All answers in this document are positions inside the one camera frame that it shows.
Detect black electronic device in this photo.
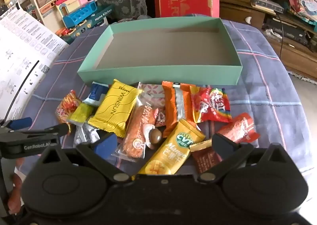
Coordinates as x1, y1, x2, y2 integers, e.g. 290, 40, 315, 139
265, 14, 317, 49

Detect red yellow patterned snack packet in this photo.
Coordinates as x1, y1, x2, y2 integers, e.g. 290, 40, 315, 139
55, 90, 82, 126

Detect yellow dried mango packet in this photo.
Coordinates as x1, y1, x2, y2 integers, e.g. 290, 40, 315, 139
137, 118, 206, 175

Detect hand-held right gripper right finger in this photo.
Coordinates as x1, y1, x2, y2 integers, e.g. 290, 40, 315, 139
198, 133, 289, 183

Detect clear orange biscuit packet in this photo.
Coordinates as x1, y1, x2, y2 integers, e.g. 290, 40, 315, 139
111, 101, 159, 160

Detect small jelly cup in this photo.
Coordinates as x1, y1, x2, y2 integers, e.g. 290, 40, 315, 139
144, 126, 162, 150

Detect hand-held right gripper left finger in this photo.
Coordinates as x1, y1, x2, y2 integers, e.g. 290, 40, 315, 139
37, 132, 133, 183

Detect white instruction sheet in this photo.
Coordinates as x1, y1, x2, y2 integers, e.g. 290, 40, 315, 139
0, 7, 70, 121

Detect black cable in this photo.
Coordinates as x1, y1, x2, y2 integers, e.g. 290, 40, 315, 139
275, 12, 285, 59

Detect red rainbow candy packet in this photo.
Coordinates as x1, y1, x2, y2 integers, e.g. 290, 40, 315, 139
189, 86, 233, 124

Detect blue pink toy kitchen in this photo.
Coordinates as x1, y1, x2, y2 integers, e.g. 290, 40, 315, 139
56, 0, 115, 38

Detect cream toy kitchen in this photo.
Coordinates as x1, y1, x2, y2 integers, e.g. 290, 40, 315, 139
28, 0, 81, 25

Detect orange packet with silver seam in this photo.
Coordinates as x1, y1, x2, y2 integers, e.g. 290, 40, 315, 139
161, 81, 196, 138

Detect wooden cabinet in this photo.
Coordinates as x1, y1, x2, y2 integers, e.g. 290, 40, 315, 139
220, 2, 317, 77

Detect red packet with white print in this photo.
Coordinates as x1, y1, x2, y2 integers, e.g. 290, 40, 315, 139
217, 113, 260, 144

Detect dark red snack packet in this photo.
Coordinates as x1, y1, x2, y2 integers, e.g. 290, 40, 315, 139
189, 138, 223, 174

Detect person's left hand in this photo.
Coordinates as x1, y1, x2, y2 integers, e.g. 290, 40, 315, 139
7, 172, 28, 212

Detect yellow green snack packet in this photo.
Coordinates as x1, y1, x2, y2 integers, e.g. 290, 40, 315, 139
68, 103, 96, 125

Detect mint green cardboard box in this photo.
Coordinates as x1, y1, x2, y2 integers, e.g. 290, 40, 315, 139
77, 16, 242, 86

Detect yellow lined snack packet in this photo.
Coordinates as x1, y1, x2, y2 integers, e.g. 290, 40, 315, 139
88, 79, 139, 138

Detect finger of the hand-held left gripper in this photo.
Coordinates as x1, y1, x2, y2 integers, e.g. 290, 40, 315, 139
10, 123, 70, 142
0, 117, 32, 133

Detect pink floral snack packet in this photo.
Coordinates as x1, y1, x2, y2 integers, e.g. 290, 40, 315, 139
137, 82, 166, 106

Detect blue white snack packet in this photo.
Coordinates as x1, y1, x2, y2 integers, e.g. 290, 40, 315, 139
83, 82, 109, 105

